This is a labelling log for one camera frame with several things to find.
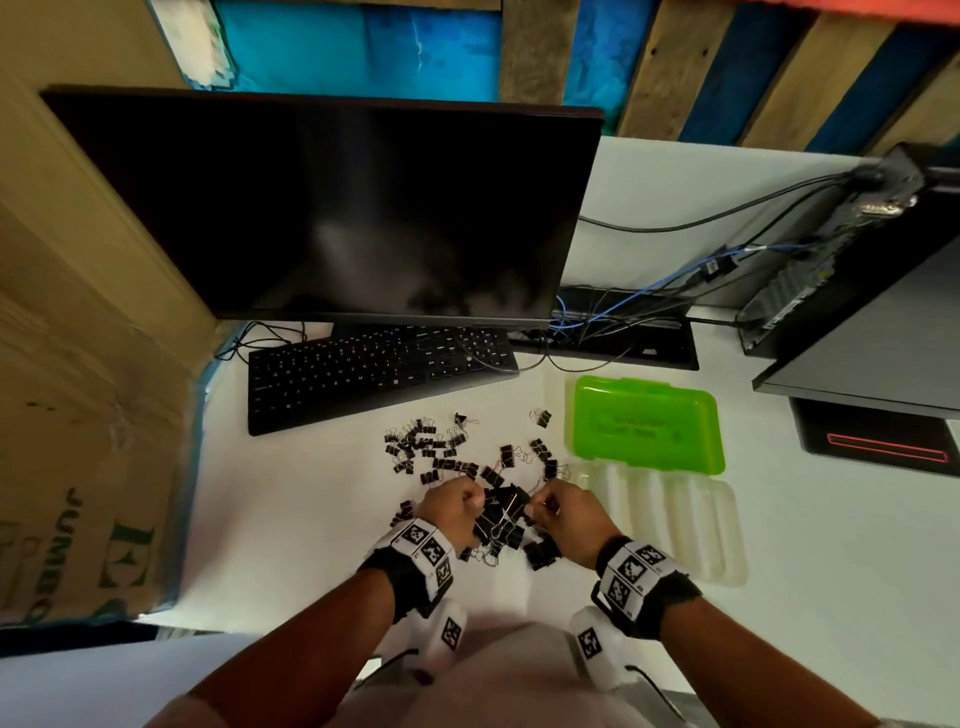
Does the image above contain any person's left hand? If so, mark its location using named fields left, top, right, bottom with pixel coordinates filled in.
left=414, top=477, right=489, bottom=554

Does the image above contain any person's right hand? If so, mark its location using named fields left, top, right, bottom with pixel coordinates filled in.
left=524, top=480, right=624, bottom=571

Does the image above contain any large black binder clip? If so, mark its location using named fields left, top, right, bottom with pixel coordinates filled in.
left=478, top=486, right=538, bottom=543

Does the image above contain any person's left forearm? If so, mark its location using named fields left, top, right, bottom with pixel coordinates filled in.
left=160, top=564, right=400, bottom=728

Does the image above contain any person's right forearm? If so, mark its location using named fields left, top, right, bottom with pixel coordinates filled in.
left=658, top=598, right=885, bottom=728

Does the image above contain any pile of black binder clips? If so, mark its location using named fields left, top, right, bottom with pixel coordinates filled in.
left=383, top=408, right=573, bottom=573

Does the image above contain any left marker wrist band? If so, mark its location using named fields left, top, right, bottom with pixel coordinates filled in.
left=357, top=516, right=458, bottom=624

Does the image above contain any marker wrist band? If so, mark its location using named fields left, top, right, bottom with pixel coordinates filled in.
left=590, top=535, right=704, bottom=640
left=357, top=516, right=458, bottom=624

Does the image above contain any right marker wrist band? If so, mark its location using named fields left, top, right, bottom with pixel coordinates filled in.
left=590, top=535, right=704, bottom=640

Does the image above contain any clear plastic case lid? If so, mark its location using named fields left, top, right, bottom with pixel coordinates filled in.
left=568, top=459, right=750, bottom=588

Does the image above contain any green plastic case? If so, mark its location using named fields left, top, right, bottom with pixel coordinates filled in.
left=563, top=374, right=729, bottom=479

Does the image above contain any black keyboard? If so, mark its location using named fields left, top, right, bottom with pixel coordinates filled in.
left=246, top=325, right=521, bottom=438

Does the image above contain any person's light shirt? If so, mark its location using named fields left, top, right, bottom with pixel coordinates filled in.
left=339, top=621, right=680, bottom=728

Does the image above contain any black monitor stand base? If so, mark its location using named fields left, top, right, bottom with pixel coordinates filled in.
left=516, top=285, right=701, bottom=373

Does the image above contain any black computer monitor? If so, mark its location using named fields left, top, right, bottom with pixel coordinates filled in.
left=40, top=85, right=606, bottom=329

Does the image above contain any black device with red line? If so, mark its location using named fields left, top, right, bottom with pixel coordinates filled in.
left=788, top=396, right=960, bottom=480

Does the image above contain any black desktop computer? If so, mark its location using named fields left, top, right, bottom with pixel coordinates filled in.
left=738, top=141, right=960, bottom=415

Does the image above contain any large cardboard box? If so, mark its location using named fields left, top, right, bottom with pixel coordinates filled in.
left=0, top=67, right=230, bottom=629

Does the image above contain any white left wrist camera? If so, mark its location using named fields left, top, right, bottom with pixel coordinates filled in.
left=373, top=595, right=469, bottom=678

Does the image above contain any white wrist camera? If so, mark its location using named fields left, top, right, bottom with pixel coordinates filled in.
left=567, top=605, right=648, bottom=693
left=373, top=595, right=469, bottom=678

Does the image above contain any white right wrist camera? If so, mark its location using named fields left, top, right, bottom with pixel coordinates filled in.
left=567, top=605, right=648, bottom=693

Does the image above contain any blue network cable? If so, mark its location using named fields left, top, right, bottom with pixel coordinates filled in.
left=549, top=238, right=820, bottom=333

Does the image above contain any black keyboard cable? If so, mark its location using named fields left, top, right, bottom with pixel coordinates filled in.
left=216, top=320, right=336, bottom=363

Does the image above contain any black power cable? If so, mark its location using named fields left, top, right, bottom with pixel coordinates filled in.
left=578, top=171, right=865, bottom=235

